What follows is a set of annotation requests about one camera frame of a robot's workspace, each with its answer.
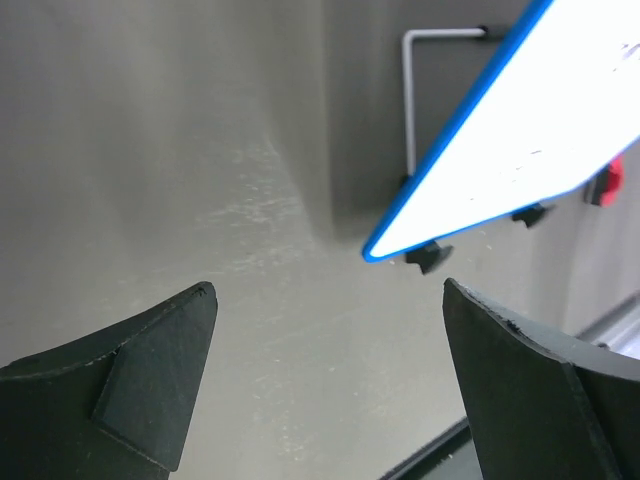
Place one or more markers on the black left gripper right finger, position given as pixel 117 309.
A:
pixel 541 404

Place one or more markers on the black whiteboard foot far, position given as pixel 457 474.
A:
pixel 532 215

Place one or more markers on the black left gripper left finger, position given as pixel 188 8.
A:
pixel 115 404

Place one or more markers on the white metal stand bracket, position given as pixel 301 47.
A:
pixel 407 42

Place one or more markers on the red black whiteboard eraser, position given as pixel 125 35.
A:
pixel 603 188

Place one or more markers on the blue framed whiteboard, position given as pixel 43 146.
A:
pixel 557 102

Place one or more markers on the black whiteboard foot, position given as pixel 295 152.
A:
pixel 429 258
pixel 532 215

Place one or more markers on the black whiteboard foot near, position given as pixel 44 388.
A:
pixel 429 258

